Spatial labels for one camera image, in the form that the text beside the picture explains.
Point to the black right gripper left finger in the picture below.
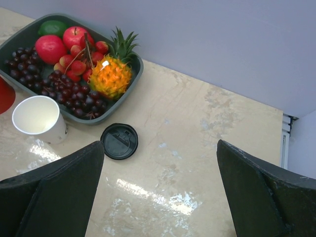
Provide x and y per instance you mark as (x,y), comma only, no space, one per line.
(54,200)

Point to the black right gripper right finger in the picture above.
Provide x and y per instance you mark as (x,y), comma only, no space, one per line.
(266,200)

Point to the black coffee cup lid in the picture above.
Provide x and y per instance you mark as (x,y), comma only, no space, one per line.
(120,141)

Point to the red plastic cup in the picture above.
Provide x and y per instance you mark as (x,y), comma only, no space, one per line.
(7,96)

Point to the dark green fruit tray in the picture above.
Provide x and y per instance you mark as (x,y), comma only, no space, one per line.
(27,36)

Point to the orange plastic pineapple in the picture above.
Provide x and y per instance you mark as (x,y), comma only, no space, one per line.
(112,74)

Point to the dark red grape bunch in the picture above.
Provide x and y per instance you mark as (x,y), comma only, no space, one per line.
(26,67)

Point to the red apple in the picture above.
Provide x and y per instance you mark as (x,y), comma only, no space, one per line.
(75,36)
(50,49)

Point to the green lime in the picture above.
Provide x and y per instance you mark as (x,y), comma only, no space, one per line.
(52,27)

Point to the aluminium frame rail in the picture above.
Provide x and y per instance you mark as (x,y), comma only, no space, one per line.
(287,123)

